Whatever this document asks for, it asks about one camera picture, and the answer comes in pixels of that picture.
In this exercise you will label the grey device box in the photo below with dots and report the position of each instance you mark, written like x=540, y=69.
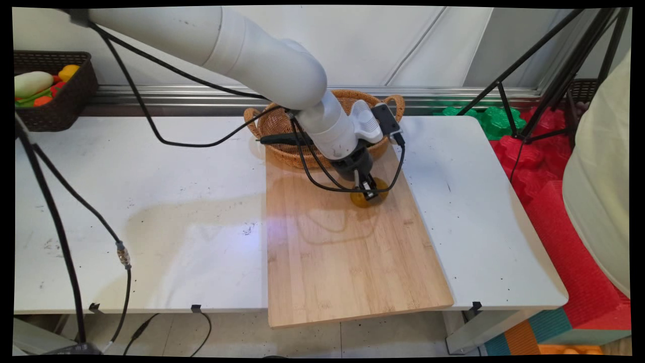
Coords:
x=70, y=349

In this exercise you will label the wooden cutting board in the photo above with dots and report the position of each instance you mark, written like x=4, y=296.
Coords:
x=342, y=252

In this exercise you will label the orange toy vegetable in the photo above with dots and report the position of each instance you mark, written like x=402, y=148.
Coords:
x=43, y=100

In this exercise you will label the white toy radish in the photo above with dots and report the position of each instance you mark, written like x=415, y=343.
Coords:
x=33, y=83

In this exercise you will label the dark green cucumber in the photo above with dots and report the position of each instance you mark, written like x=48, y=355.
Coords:
x=282, y=139

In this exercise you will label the striped colourful foam mat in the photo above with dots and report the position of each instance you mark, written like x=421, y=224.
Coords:
x=549, y=327

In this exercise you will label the white table leg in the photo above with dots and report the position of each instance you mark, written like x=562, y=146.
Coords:
x=478, y=330

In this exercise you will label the yellow toy vegetable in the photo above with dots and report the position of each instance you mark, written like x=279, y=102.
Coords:
x=69, y=71

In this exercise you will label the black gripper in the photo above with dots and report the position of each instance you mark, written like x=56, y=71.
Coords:
x=355, y=164

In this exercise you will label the metal wall rail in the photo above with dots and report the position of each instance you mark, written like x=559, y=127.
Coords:
x=176, y=98

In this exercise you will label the red foam mat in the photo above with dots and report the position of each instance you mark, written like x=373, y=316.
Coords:
x=564, y=242

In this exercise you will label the red toy vegetable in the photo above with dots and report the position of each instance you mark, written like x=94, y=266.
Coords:
x=58, y=88

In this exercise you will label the orange foam piece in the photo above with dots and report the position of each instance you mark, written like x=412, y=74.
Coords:
x=569, y=349

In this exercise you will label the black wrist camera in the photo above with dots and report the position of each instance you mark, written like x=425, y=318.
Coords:
x=387, y=121

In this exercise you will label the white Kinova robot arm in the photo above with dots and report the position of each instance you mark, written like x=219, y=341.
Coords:
x=272, y=65

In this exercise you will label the cream fabric cover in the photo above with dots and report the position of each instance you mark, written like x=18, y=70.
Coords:
x=599, y=191

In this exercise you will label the dark brown plastic basket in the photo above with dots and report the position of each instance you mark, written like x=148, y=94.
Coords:
x=60, y=111

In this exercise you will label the green foam mat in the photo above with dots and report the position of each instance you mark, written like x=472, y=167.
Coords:
x=496, y=123

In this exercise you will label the black mesh bin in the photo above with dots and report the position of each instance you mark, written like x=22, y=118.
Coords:
x=584, y=91

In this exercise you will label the green toy vegetable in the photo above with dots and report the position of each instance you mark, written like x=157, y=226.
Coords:
x=26, y=101

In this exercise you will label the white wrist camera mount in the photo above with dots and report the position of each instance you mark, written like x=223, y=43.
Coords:
x=367, y=121

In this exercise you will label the black tripod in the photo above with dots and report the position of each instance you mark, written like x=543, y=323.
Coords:
x=569, y=70

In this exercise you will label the woven wicker basket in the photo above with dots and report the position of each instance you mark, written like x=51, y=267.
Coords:
x=274, y=126

